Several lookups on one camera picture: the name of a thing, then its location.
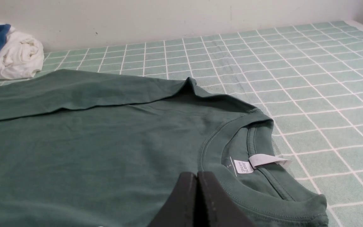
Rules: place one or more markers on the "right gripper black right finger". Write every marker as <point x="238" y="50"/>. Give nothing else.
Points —
<point x="214" y="206"/>

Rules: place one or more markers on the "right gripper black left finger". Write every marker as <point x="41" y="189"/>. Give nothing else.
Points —
<point x="179" y="208"/>

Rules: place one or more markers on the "green checkered table cloth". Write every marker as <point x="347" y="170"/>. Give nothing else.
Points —
<point x="308" y="79"/>

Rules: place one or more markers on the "white crumpled garment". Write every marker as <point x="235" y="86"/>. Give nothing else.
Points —
<point x="21" y="57"/>

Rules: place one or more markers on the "green long-sleeve shirt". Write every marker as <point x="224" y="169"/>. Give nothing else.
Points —
<point x="83" y="149"/>

